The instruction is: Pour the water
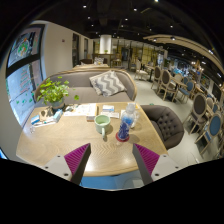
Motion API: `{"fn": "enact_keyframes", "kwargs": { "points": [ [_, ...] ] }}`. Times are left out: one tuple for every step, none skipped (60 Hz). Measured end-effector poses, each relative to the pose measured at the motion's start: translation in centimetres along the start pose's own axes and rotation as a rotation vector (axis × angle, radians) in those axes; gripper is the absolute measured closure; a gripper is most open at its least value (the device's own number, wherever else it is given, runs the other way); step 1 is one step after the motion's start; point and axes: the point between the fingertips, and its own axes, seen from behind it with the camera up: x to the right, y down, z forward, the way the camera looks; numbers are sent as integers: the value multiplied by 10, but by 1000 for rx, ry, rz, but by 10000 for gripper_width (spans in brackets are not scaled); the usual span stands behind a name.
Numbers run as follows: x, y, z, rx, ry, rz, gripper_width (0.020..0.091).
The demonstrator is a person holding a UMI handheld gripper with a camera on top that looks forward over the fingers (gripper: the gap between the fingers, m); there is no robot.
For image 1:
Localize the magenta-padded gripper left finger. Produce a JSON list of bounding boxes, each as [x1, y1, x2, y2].
[[43, 143, 92, 186]]

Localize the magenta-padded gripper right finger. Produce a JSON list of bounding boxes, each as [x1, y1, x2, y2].
[[132, 143, 183, 186]]

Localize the clear blue-labelled drink bottle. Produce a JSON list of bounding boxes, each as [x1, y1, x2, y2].
[[117, 102, 138, 142]]

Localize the dark grey tufted armchair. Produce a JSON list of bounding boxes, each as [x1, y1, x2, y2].
[[140, 104, 185, 151]]

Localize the flat round red coaster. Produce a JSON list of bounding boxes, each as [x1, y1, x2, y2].
[[114, 131, 131, 144]]

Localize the clear plastic cup with straw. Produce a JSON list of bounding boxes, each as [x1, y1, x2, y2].
[[131, 105, 142, 130]]

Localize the pale green mug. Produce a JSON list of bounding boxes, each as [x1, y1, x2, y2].
[[93, 114, 112, 140]]

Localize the blue and white carton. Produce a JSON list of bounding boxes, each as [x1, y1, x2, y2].
[[52, 108, 65, 123]]

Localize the white printed paper sheet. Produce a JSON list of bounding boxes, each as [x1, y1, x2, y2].
[[63, 103, 88, 118]]

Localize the white rectangular box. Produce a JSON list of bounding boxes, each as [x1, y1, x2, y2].
[[85, 103, 99, 122]]

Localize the small blue and white box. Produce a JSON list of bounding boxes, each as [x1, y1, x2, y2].
[[30, 114, 41, 126]]

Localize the flat blue-topped white packet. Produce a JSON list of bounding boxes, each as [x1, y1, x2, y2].
[[101, 104, 116, 114]]

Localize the green potted plant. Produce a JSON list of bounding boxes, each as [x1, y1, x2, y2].
[[36, 76, 81, 111]]

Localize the group of dining chairs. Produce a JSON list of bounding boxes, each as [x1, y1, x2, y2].
[[134, 59, 224, 158]]

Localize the grey curved sofa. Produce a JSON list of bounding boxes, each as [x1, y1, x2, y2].
[[33, 67, 139, 105]]

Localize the group of ceiling lights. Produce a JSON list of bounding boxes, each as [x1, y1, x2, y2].
[[81, 0, 218, 56]]

